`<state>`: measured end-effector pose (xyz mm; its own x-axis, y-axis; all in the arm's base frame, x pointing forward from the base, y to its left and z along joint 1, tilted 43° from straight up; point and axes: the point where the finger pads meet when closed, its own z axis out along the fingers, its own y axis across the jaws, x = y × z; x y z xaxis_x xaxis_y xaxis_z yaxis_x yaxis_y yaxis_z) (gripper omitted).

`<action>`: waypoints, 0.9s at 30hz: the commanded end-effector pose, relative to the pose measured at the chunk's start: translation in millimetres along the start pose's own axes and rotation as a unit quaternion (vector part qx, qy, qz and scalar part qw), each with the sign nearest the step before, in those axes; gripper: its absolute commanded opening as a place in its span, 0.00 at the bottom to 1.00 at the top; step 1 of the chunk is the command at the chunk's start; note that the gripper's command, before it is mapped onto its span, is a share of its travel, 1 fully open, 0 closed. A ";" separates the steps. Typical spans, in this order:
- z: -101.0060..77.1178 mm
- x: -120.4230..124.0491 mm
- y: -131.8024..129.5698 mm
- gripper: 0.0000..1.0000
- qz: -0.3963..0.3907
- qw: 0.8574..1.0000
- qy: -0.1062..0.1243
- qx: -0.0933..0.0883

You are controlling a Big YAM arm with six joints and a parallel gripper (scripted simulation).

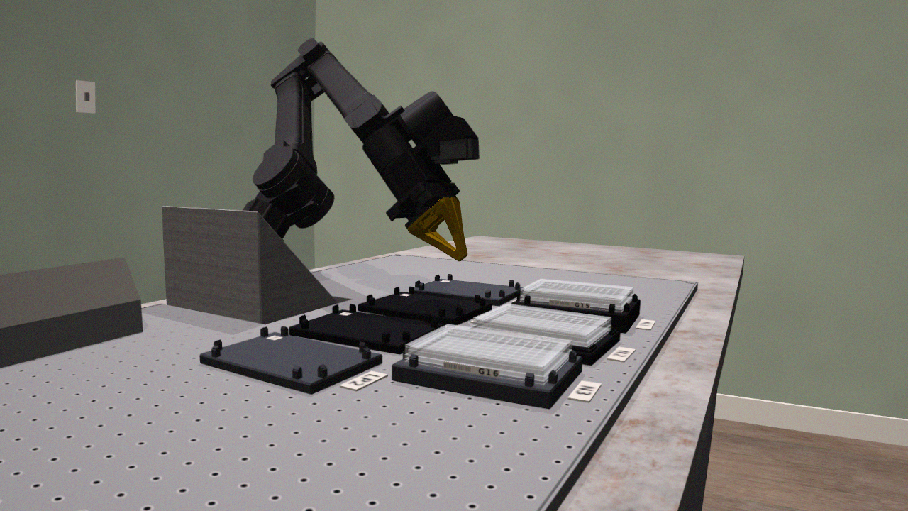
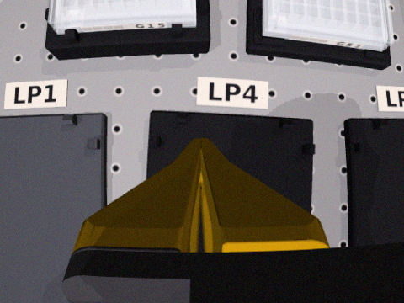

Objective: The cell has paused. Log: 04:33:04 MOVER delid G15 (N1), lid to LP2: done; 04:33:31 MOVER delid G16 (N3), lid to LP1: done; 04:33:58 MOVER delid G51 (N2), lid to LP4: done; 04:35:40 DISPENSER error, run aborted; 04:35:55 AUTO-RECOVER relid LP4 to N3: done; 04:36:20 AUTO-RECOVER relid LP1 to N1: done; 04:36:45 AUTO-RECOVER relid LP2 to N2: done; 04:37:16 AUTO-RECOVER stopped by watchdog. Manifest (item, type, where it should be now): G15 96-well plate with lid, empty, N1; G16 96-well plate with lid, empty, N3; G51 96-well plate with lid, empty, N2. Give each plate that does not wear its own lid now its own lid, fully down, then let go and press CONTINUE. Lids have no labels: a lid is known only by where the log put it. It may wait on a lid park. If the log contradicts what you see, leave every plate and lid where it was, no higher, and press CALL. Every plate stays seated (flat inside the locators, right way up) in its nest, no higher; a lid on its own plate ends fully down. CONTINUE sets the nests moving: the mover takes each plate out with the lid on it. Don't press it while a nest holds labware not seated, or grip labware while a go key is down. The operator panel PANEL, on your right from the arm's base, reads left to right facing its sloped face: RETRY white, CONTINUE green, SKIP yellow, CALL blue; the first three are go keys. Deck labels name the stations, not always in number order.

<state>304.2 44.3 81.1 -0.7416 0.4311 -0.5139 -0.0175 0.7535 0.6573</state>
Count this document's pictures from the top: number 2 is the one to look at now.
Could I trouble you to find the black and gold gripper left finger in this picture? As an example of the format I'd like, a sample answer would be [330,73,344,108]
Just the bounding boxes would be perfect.
[72,138,201,253]

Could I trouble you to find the black flat plate with locator pegs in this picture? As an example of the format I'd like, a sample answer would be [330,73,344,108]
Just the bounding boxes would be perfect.
[343,118,404,247]

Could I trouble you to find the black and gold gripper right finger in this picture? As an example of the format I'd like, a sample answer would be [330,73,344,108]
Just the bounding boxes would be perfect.
[201,138,330,253]

